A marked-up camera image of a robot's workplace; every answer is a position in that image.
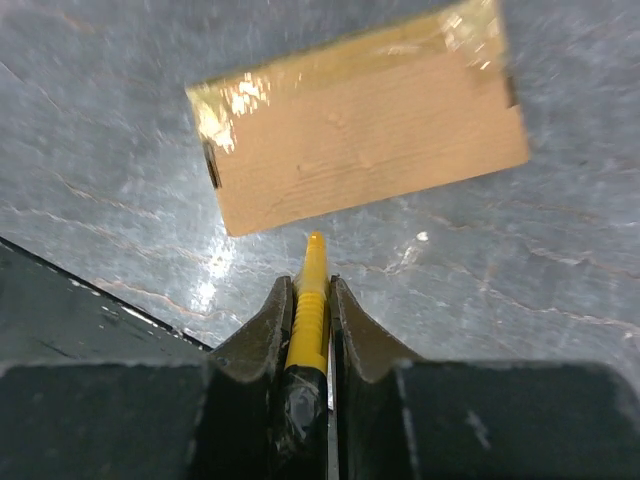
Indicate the yellow utility knife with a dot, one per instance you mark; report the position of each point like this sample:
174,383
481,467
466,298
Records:
299,448

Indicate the brown cardboard express box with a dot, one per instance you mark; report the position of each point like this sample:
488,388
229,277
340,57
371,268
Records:
425,102

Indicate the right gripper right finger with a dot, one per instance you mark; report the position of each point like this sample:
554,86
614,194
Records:
402,416

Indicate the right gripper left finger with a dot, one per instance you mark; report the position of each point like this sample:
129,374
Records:
205,419

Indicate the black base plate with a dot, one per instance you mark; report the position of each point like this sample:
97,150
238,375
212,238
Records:
48,313

